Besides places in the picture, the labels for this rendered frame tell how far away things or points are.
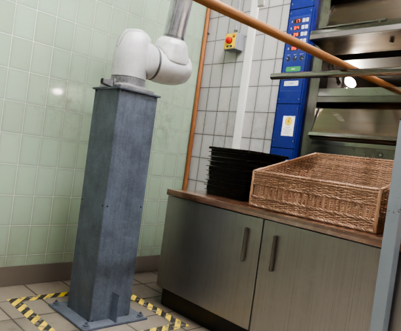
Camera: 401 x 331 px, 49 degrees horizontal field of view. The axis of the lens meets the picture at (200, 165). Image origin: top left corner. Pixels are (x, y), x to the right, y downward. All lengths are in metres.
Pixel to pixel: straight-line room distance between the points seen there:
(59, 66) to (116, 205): 0.84
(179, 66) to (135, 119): 0.35
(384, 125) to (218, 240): 0.90
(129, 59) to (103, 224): 0.71
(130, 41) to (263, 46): 0.93
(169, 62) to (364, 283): 1.22
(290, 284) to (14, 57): 1.60
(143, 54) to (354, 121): 1.03
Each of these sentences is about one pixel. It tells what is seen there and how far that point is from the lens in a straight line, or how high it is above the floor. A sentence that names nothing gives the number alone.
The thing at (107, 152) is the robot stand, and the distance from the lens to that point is 1.88.
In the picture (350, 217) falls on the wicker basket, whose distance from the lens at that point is 1.62.
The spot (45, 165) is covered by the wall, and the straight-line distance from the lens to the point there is 2.35.
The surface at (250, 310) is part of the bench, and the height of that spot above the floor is 0.18.
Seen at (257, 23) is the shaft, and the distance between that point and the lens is 1.42.
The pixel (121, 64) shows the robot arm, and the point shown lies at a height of 1.10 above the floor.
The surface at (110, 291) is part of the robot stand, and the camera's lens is 2.00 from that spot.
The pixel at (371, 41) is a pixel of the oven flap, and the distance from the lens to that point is 2.19.
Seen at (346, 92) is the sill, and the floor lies 1.16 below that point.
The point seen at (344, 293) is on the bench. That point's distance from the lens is 1.60.
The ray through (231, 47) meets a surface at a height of 1.42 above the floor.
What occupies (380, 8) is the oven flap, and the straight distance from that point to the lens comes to 2.31.
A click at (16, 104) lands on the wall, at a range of 2.29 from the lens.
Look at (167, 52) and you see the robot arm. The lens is 2.05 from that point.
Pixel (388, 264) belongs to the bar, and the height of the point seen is 0.52.
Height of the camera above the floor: 0.76
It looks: 1 degrees down
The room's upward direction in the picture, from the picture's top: 8 degrees clockwise
